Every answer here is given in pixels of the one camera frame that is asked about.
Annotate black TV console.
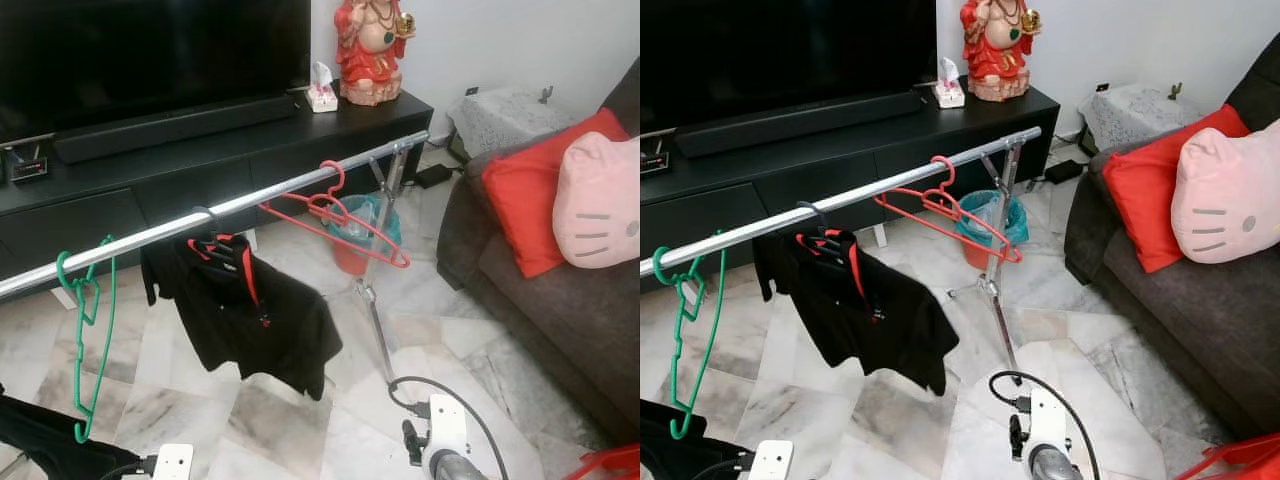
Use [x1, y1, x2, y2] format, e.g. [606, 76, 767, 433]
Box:
[0, 88, 435, 293]
[640, 85, 1061, 296]

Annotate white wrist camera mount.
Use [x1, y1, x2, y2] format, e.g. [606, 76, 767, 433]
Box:
[748, 439, 795, 480]
[1025, 385, 1069, 466]
[151, 443, 196, 480]
[424, 393, 472, 479]

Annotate black shirt with red trim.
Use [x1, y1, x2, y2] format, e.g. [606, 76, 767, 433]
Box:
[140, 232, 344, 402]
[752, 228, 961, 397]

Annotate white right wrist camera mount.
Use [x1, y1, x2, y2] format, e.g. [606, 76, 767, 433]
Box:
[424, 393, 472, 479]
[1025, 385, 1069, 466]

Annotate red plastic stool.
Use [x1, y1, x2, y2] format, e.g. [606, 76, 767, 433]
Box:
[563, 442, 641, 480]
[1172, 432, 1280, 480]

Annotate red cushion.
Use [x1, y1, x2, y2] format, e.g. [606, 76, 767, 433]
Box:
[481, 107, 633, 280]
[1102, 103, 1253, 275]

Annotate black flat television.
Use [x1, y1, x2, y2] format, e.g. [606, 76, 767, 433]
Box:
[640, 0, 939, 137]
[0, 0, 312, 143]

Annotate dark grey fabric sofa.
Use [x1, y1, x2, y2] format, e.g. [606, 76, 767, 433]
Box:
[436, 58, 641, 448]
[1063, 30, 1280, 441]

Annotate teal bin liner bag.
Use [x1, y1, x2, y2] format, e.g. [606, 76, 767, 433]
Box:
[955, 189, 1031, 246]
[327, 193, 404, 251]

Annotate green plastic hanger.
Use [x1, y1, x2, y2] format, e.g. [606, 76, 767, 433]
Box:
[55, 236, 118, 445]
[652, 232, 728, 441]

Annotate red plastic hanger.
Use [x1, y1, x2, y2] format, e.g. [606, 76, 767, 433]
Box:
[258, 159, 412, 270]
[873, 155, 1025, 265]

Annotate silver clothes rack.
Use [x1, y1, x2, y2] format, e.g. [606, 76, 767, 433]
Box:
[0, 129, 433, 389]
[640, 126, 1043, 386]

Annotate white tissue box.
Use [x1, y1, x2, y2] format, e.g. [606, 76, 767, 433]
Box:
[933, 56, 967, 109]
[306, 61, 340, 114]

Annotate pink cat face pillow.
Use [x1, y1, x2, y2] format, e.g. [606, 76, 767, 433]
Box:
[1170, 125, 1280, 266]
[552, 130, 641, 270]

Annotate side table with lace cloth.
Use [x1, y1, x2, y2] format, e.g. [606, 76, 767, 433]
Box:
[1078, 82, 1206, 153]
[446, 84, 579, 161]

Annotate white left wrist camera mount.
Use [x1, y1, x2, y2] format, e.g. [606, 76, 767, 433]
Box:
[748, 439, 795, 480]
[151, 443, 196, 480]

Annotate red Buddha statue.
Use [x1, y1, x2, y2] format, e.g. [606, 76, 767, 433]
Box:
[333, 0, 417, 107]
[960, 0, 1043, 103]

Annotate black soundbar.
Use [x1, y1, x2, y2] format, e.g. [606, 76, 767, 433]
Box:
[674, 88, 928, 159]
[53, 94, 298, 164]

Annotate orange trash bin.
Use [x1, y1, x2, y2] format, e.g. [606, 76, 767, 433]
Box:
[330, 225, 386, 278]
[962, 228, 1006, 271]

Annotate black garment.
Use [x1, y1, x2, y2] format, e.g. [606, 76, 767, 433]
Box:
[640, 398, 746, 480]
[0, 385, 143, 480]

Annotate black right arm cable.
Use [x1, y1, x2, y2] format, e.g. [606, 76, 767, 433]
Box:
[988, 369, 1103, 480]
[387, 375, 512, 480]

